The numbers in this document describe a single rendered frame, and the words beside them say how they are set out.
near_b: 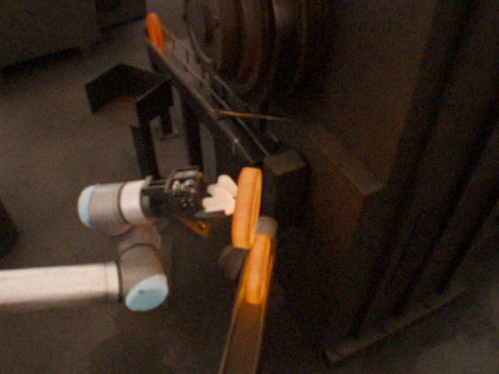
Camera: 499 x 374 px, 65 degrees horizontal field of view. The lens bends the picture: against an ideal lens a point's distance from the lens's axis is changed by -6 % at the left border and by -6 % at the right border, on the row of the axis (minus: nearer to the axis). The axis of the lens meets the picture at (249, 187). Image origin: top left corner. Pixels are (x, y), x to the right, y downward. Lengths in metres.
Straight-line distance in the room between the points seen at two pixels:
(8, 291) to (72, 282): 0.12
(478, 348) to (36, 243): 1.97
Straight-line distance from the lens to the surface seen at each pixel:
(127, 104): 1.75
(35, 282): 0.88
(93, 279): 0.88
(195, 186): 0.80
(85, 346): 1.76
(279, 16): 0.88
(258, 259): 0.90
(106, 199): 0.89
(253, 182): 0.76
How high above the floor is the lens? 1.51
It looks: 44 degrees down
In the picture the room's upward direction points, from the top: straight up
